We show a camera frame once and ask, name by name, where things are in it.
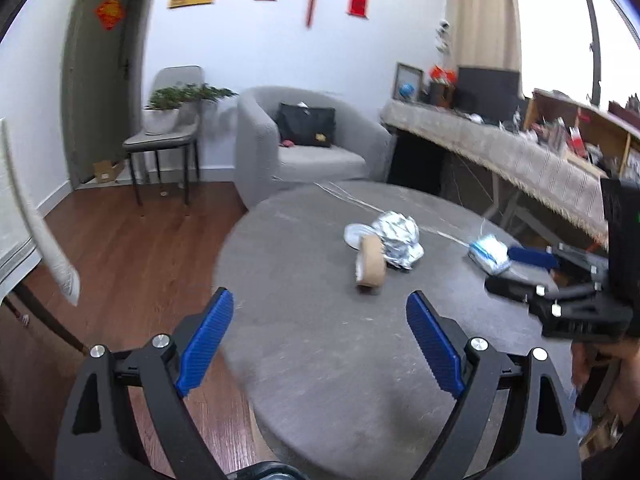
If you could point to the dark wooden box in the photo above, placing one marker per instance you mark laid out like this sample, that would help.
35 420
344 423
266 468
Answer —
441 95

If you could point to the dark wooden table leg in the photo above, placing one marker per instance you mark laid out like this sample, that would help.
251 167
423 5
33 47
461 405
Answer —
50 317

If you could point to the grey armchair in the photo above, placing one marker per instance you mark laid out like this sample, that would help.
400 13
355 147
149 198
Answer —
255 135

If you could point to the grey dining chair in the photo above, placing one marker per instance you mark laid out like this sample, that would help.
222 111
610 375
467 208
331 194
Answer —
175 76

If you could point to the person's right hand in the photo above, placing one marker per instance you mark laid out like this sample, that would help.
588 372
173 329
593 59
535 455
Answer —
627 390

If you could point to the red diamond door decoration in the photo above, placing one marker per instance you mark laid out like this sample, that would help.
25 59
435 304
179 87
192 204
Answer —
109 11

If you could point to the blue white plastic bag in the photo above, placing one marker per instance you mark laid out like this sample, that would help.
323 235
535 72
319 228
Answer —
487 252

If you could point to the white round disc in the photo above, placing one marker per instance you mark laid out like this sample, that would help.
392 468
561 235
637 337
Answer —
355 234

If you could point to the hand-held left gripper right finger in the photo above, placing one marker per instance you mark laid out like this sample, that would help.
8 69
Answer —
435 345

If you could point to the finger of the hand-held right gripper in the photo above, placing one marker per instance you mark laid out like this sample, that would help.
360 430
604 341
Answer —
530 256
515 287

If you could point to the black bag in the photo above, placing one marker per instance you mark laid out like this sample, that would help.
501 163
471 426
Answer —
305 125

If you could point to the wooden shelf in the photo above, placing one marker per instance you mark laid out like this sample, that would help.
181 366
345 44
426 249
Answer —
615 125

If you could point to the small blue globe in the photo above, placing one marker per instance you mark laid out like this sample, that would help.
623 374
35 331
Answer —
407 91

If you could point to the beige curtain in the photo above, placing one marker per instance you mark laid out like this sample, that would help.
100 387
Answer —
480 20

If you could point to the white security camera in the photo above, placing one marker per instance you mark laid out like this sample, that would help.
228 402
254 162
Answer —
442 35

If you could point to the silver foil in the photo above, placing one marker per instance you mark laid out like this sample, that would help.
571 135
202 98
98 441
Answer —
397 232

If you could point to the potted green plant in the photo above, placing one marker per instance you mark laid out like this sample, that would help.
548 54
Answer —
160 120

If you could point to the grey door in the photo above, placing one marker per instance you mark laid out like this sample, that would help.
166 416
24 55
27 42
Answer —
95 85

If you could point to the cardboard box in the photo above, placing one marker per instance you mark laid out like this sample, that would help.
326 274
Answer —
107 171

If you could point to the beige fringed cloth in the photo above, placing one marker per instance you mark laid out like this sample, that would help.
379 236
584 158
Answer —
525 160

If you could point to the black monitor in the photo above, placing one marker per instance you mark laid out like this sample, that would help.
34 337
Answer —
487 92

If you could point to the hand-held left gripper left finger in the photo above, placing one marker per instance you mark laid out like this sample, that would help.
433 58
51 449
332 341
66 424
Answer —
207 340

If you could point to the small red flags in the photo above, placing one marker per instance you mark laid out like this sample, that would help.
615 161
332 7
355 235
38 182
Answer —
444 75

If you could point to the picture frame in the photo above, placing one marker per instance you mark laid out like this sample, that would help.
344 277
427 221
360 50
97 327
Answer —
407 74

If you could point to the large brown tape roll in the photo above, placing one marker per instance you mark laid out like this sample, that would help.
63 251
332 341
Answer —
372 270

